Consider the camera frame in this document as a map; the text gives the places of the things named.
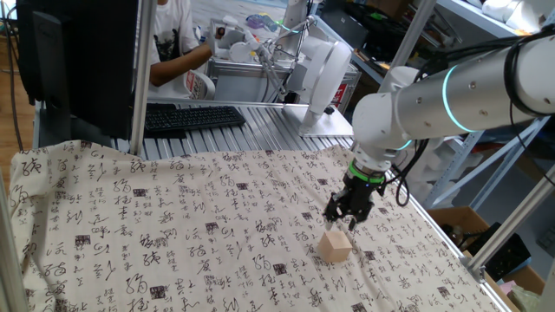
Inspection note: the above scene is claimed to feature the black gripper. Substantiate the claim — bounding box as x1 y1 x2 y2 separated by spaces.
323 176 375 231

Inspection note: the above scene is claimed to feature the grey metal shelf rack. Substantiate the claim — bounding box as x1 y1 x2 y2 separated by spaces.
402 0 555 211

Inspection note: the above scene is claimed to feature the black equipment case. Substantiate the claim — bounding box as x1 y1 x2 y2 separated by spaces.
320 6 372 49

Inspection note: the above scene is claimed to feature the white haptic control device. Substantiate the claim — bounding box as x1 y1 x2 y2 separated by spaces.
206 16 317 99

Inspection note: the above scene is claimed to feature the cardboard box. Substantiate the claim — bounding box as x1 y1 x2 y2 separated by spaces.
427 205 548 300

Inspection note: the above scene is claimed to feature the calligraphy print cloth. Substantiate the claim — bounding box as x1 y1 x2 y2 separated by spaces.
8 139 504 312

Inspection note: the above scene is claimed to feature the black keyboard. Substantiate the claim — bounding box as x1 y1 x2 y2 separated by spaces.
143 105 247 134

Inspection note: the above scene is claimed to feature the red warning sign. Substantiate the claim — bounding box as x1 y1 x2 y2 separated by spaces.
333 83 348 109

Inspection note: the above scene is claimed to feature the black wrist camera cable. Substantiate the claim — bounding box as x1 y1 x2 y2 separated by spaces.
381 138 430 208

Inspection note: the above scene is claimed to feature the aluminium table edge rail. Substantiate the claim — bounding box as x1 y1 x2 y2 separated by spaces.
389 172 515 312

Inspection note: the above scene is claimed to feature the purple green toy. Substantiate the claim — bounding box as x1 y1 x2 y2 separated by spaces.
245 12 278 32

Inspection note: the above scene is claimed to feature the small wooden cube block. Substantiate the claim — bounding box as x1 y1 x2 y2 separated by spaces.
317 231 354 263

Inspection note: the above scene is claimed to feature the person in white T-shirt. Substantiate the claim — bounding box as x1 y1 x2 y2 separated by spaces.
147 0 200 100

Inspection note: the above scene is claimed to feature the white plastic chair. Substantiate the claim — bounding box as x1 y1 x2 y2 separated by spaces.
186 68 217 101

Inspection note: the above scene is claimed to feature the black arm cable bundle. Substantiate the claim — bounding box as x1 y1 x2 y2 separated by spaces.
414 23 555 118

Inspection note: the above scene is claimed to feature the green cloth bundle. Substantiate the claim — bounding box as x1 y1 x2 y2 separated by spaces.
506 283 548 312

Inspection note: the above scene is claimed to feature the silver mounting plate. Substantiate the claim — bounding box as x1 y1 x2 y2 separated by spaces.
281 105 355 139

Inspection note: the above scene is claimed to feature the white wrapped bundle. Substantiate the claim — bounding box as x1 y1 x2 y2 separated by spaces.
480 0 548 28

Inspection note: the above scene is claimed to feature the white foam packing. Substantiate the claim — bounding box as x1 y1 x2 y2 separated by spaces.
392 138 485 205

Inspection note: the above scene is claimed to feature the aluminium frame post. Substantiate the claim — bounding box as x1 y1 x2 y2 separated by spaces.
129 0 158 156
0 171 28 312
460 164 555 283
377 0 437 93

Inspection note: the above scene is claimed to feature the bare person forearm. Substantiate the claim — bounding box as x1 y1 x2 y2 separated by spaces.
149 42 213 87

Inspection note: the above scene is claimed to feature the black computer monitor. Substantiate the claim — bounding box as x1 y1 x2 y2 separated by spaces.
16 0 140 140

